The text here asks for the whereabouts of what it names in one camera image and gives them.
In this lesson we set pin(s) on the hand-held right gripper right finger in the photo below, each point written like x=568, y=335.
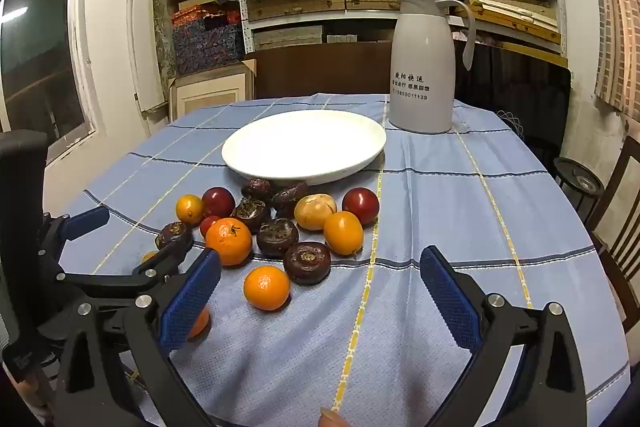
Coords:
x=450, y=307

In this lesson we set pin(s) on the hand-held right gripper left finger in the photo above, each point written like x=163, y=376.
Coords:
x=190, y=302

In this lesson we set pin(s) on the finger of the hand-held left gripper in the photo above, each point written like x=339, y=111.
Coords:
x=85, y=223
x=125, y=279

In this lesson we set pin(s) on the dark water chestnut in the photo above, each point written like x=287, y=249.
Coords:
x=289, y=198
x=256, y=188
x=172, y=234
x=250, y=213
x=277, y=237
x=306, y=262

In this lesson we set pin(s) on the small orange mandarin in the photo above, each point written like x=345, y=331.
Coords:
x=189, y=209

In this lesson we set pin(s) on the yellow round fruit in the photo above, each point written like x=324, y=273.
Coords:
x=315, y=211

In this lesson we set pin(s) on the white plate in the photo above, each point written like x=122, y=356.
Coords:
x=300, y=142

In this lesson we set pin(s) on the person's right hand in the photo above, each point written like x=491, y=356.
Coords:
x=334, y=419

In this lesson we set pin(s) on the small red plum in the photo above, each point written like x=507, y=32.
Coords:
x=208, y=225

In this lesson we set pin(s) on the blue checked tablecloth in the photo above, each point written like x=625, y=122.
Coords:
x=425, y=207

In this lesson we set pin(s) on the window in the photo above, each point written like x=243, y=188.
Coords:
x=40, y=57

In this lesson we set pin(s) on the white board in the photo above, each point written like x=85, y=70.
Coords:
x=137, y=52

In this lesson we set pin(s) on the black round stand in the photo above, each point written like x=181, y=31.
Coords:
x=577, y=179

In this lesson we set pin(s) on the wooden chair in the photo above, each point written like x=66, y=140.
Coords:
x=620, y=217

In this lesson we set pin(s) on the marble slab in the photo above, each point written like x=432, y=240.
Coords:
x=162, y=37

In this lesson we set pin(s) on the blue patterned fabric boxes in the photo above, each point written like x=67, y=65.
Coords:
x=207, y=44

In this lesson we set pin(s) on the white thermos jug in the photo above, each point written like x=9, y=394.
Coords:
x=422, y=57

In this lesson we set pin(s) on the brown wooden board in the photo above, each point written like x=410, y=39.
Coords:
x=320, y=69

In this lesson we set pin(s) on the pale picture frame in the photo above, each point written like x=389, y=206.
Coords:
x=210, y=93

